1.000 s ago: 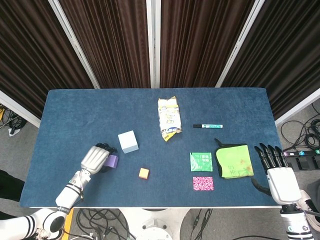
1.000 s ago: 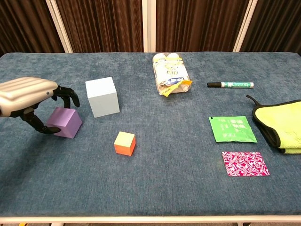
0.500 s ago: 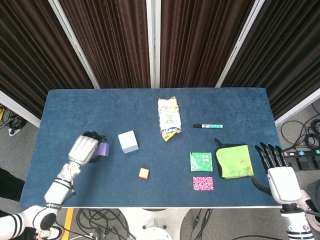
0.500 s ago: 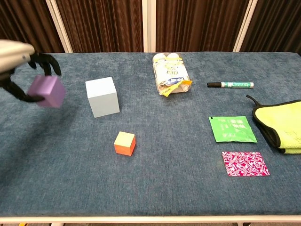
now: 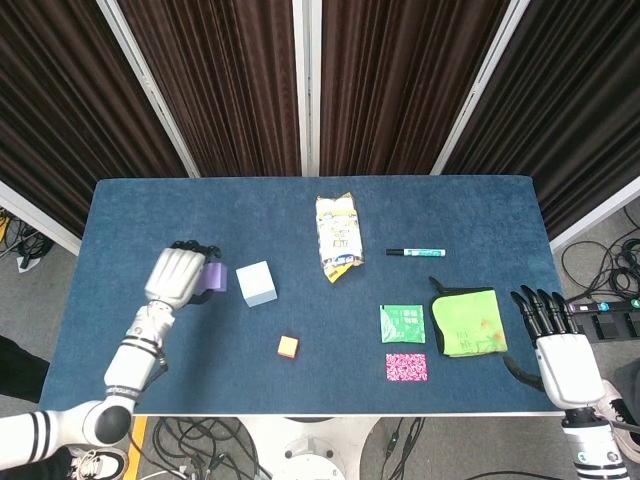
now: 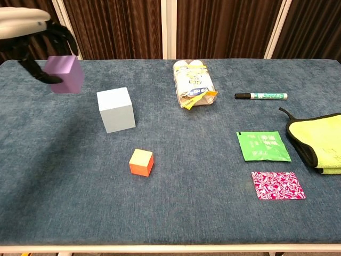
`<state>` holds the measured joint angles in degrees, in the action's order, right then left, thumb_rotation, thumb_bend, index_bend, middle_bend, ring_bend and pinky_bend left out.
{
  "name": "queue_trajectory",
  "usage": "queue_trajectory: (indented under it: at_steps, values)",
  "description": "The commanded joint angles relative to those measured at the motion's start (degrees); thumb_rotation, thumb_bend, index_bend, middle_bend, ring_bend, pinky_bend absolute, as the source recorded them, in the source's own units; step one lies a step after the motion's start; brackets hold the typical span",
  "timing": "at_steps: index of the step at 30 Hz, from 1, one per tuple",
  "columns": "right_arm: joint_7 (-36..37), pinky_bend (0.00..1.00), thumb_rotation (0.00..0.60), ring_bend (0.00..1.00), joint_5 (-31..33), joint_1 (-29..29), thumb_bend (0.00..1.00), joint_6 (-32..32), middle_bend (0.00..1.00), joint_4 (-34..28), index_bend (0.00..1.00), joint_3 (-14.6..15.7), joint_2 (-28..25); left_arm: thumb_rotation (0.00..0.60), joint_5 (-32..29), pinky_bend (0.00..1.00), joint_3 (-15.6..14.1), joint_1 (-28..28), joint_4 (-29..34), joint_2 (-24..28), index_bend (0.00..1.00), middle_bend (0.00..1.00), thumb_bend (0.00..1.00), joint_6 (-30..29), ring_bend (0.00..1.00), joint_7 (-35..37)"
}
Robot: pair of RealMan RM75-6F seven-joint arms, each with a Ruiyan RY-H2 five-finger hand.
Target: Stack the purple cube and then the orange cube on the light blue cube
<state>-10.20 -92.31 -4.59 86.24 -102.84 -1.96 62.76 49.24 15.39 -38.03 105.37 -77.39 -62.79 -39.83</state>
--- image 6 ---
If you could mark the green white marker pen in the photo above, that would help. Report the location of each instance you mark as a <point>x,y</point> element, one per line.
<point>266,96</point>

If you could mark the purple wooden cube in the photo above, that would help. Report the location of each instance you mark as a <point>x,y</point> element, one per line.
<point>68,74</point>

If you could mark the small orange cube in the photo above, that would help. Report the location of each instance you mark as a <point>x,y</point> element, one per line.
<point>141,164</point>

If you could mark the yellow-green cloth black trim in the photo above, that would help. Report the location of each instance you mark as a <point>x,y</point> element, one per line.
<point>319,138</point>

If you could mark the blue fabric table cover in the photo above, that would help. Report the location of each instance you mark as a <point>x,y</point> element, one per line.
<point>186,213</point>

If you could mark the brown pleated divider panel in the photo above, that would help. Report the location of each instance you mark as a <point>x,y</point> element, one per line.
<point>226,26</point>
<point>114,26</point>
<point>314,26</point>
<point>24,2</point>

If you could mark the green sachet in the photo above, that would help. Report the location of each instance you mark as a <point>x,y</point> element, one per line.
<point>262,146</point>

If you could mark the pink white patterned card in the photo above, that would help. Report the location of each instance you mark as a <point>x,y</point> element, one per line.
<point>277,185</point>

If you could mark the large light blue cube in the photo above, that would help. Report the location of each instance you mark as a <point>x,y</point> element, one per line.
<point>115,112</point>

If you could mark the clear snack bag yellow print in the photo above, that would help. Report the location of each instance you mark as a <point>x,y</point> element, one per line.
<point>193,82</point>

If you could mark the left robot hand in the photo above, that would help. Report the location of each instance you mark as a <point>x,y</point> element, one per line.
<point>21,21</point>

